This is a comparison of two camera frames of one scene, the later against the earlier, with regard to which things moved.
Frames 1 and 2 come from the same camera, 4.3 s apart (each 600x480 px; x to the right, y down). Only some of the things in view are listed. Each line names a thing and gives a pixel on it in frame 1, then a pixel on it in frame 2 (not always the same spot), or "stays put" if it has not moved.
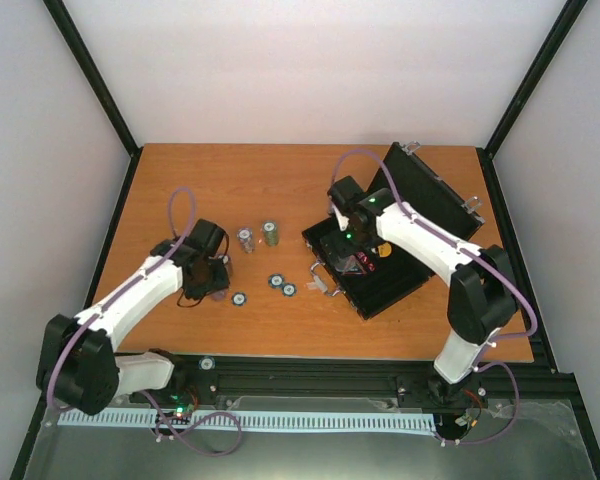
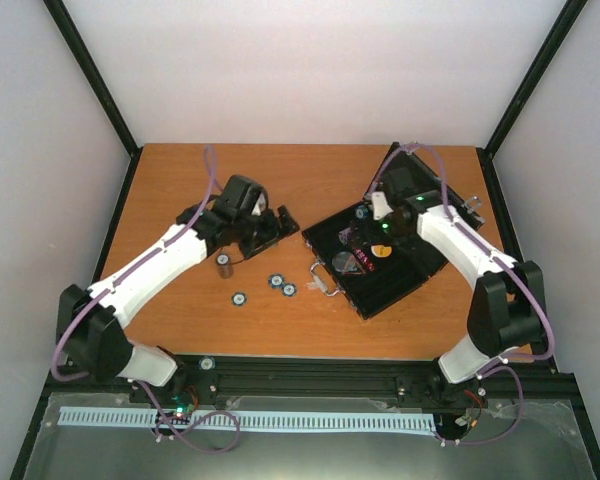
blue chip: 276,281 stays put
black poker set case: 373,276 stays put
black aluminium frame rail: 201,381 stays put
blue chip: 289,289 stays put
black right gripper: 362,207 to 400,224
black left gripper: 222,282 to 275,234
